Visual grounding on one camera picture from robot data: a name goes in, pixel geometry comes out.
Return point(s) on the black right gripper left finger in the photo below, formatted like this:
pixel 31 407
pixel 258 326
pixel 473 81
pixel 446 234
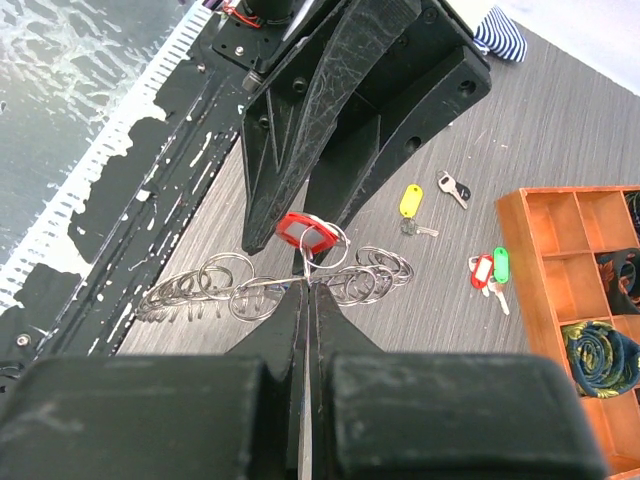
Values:
pixel 224 416

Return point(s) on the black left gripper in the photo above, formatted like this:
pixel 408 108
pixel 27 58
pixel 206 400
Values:
pixel 406 68

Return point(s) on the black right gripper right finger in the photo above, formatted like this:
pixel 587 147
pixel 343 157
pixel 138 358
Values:
pixel 397 415

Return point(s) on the key with yellow tag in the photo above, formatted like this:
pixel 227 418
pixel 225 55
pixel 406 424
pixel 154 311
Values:
pixel 408 208

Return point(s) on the black key fob key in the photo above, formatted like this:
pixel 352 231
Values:
pixel 447 184

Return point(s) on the blue striped cloth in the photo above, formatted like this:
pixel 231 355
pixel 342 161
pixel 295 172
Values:
pixel 498 35

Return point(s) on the blue yellow rolled tie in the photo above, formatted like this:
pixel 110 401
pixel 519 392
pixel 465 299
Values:
pixel 604 363

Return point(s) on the orange compartment tray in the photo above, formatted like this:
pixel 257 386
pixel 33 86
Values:
pixel 552 236

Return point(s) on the dark rolled tie far left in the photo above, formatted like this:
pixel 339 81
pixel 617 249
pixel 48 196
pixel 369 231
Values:
pixel 632 199

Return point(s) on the black mounting base plate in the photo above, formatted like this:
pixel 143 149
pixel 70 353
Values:
pixel 134 218

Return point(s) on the slotted cable duct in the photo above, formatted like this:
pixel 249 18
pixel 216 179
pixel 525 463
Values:
pixel 48 242

